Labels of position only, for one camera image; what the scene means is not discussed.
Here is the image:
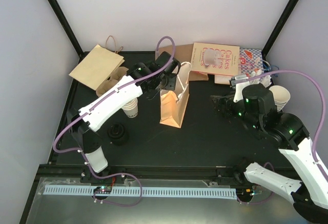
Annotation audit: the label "blue checkered paper bag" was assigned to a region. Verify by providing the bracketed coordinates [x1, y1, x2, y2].
[214, 47, 263, 85]

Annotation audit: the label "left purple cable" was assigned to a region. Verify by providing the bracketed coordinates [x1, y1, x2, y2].
[52, 35, 176, 207]

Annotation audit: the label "orange paper bag white handles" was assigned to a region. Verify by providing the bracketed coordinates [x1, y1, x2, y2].
[160, 62, 192, 128]

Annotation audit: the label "yellow kraft paper bag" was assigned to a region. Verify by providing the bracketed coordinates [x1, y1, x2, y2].
[69, 45, 124, 90]

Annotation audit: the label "purple cable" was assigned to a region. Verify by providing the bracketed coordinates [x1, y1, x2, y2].
[52, 35, 176, 207]
[230, 69, 326, 206]

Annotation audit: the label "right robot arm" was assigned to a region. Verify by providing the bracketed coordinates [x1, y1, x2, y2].
[211, 84, 327, 223]

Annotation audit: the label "stack of pulp cup carriers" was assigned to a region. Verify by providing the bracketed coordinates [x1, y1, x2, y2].
[95, 67, 128, 97]

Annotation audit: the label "brown flat paper bag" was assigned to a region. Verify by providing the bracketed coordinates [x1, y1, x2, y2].
[158, 44, 209, 82]

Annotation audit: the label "cup of white straws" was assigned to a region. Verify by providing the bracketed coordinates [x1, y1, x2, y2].
[248, 68, 272, 88]

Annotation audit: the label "cakes printed paper bag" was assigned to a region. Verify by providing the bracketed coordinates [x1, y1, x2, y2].
[191, 43, 240, 76]

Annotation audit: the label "stack of black cup lids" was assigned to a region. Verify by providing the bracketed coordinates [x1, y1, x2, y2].
[107, 123, 129, 146]

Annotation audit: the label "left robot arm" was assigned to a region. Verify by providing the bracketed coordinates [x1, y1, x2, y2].
[67, 52, 181, 182]

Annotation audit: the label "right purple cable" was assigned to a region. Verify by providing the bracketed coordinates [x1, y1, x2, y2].
[230, 69, 326, 206]

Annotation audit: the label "stack of white paper cups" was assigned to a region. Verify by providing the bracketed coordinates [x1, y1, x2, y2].
[121, 98, 138, 118]

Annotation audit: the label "stack of plain paper cups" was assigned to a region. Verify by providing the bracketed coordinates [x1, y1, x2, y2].
[269, 85, 291, 111]

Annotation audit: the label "white slotted cable duct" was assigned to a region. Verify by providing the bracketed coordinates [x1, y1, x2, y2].
[43, 185, 237, 200]

